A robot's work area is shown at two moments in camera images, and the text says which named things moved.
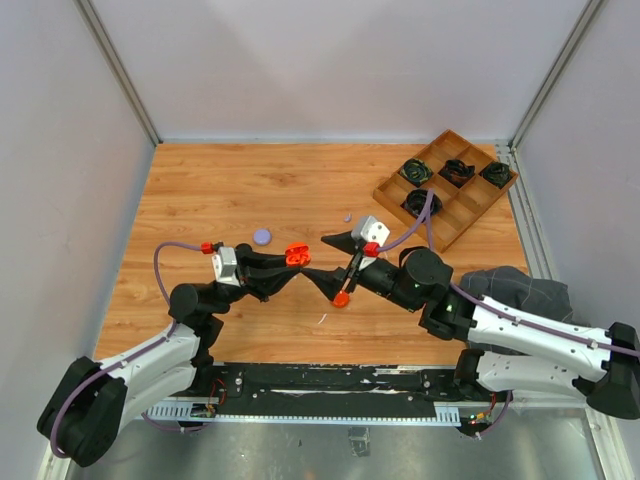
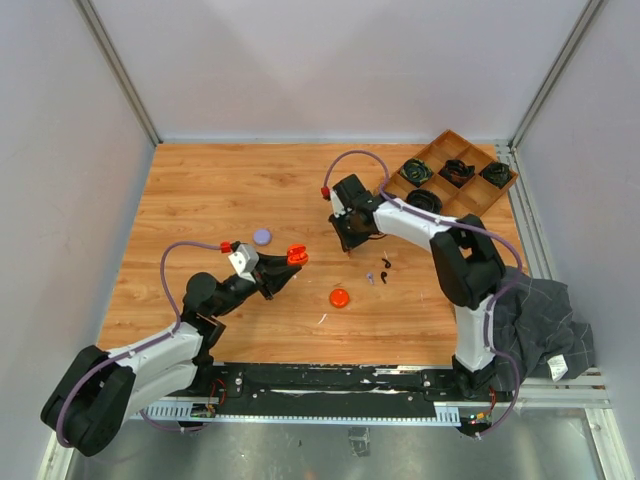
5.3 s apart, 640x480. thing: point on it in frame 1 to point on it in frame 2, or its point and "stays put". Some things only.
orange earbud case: x=298 y=254 stays put
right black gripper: x=329 y=281 to x=347 y=242
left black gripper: x=263 y=274 stays put
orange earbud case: x=341 y=299 stays put
